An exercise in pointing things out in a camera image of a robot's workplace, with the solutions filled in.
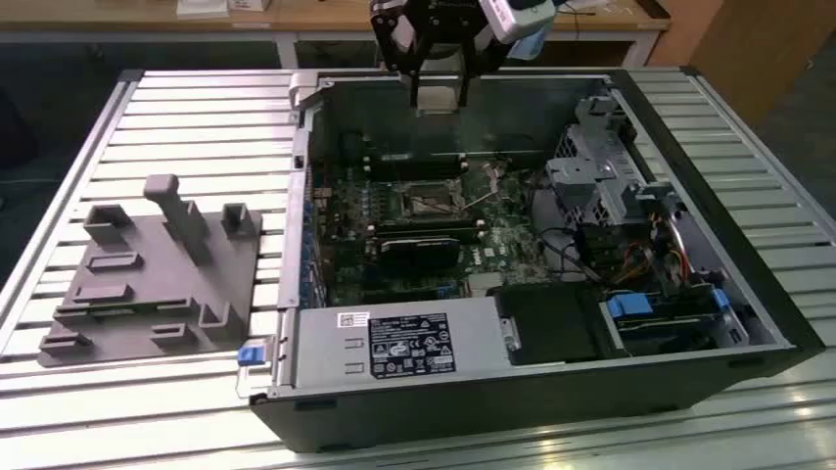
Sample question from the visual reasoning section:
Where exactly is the silver square CPU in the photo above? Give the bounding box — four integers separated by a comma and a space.
416, 86, 459, 118

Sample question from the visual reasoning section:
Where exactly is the grey metal drive cage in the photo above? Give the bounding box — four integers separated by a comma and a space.
546, 95, 675, 226

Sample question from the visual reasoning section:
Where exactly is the green motherboard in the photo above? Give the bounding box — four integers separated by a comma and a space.
306, 156, 554, 307

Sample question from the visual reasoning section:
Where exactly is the hard disk in blue carrier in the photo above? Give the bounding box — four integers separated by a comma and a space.
600, 288, 734, 356

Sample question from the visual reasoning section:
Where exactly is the silver chipset heatsink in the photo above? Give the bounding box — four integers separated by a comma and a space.
468, 272, 506, 297

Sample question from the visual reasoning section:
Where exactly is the black open PC case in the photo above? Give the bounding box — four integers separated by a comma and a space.
246, 67, 826, 454

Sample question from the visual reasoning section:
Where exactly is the coloured power wire bundle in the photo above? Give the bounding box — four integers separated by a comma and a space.
612, 239, 695, 286

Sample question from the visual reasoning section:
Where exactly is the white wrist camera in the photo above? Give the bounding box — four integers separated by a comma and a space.
479, 0, 558, 44

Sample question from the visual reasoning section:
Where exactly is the grey power supply unit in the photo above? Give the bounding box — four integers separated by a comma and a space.
287, 299, 518, 393

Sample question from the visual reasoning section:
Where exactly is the wooden desk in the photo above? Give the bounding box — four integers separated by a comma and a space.
0, 0, 672, 68

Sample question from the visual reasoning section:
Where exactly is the CPU socket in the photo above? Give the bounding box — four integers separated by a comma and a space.
396, 180, 470, 221

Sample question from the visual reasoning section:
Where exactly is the brown wooden cabinet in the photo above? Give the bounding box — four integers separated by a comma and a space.
652, 0, 836, 128

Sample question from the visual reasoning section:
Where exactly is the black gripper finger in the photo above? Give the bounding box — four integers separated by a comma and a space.
368, 3, 424, 108
455, 14, 508, 108

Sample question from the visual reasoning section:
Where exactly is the black plastic shroud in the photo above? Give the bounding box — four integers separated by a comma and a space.
495, 283, 619, 366

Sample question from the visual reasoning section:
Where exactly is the grey plastic parts rack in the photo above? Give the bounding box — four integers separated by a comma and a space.
36, 173, 267, 368

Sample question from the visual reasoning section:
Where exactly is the blue case release latch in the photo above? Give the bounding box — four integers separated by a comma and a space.
238, 342, 274, 366

